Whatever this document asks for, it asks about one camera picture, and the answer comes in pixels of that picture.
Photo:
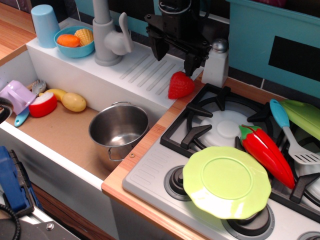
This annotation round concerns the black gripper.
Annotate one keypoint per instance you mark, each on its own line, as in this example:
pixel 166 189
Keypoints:
pixel 178 25

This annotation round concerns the red toy strawberry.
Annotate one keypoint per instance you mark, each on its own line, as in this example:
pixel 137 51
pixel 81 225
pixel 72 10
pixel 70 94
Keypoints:
pixel 180 86

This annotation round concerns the stainless steel pot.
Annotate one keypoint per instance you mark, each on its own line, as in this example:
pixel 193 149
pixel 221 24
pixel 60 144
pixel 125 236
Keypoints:
pixel 117 129

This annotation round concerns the white salt shaker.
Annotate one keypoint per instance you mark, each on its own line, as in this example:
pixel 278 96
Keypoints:
pixel 216 66

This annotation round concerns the grey toy faucet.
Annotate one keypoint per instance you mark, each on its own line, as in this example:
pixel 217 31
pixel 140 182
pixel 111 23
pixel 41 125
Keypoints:
pixel 110 45

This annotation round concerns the grey toy stove top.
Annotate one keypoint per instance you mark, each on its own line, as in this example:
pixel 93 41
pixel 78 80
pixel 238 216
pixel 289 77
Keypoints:
pixel 146 181

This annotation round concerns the black stove grate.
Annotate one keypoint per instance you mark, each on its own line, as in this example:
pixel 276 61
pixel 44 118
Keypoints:
pixel 212 119

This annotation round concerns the teal plastic bowl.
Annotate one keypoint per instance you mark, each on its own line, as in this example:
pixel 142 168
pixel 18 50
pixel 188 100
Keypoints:
pixel 74 52

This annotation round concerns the yellow toy corn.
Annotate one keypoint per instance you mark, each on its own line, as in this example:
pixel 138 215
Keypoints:
pixel 85 36

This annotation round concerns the orange toy carrot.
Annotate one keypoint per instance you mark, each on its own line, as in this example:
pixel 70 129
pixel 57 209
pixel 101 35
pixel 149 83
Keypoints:
pixel 68 40

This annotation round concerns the yellow toy potato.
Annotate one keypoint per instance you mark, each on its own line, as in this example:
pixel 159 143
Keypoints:
pixel 74 102

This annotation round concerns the red toy chili pepper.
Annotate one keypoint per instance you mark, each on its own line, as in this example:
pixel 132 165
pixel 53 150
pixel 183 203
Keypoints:
pixel 258 144

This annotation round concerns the white toy sink unit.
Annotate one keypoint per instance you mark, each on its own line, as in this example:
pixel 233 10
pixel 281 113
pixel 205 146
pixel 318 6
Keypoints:
pixel 57 151

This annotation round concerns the yellow toy banana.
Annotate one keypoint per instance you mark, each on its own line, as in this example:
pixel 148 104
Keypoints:
pixel 59 93

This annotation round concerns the grey stove knob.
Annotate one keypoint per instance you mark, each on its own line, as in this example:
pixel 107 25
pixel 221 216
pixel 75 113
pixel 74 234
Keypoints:
pixel 257 227
pixel 173 184

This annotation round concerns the light blue plastic cup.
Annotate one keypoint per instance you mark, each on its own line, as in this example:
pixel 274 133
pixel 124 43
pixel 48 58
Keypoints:
pixel 45 24

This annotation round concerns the red white toy apple half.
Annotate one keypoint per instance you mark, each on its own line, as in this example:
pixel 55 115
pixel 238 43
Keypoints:
pixel 43 105

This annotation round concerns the green plastic plate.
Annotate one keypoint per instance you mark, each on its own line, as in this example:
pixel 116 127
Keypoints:
pixel 226 182

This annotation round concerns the green plastic lid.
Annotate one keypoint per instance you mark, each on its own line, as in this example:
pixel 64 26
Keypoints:
pixel 304 115

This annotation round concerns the purple plastic cup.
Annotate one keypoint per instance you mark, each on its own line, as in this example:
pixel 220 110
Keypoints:
pixel 20 96

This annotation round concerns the grey stove knob right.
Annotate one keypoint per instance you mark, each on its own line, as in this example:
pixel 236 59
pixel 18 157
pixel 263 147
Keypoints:
pixel 257 227

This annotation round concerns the blue black clamp device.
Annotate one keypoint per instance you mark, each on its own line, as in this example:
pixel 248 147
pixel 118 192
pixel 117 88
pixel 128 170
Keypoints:
pixel 18 192

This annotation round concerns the teal handled grey utensil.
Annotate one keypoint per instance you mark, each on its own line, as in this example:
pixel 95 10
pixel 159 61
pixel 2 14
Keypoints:
pixel 38 87

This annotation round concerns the blue handled grey spatula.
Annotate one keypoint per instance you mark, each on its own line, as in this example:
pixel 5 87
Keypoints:
pixel 298 153

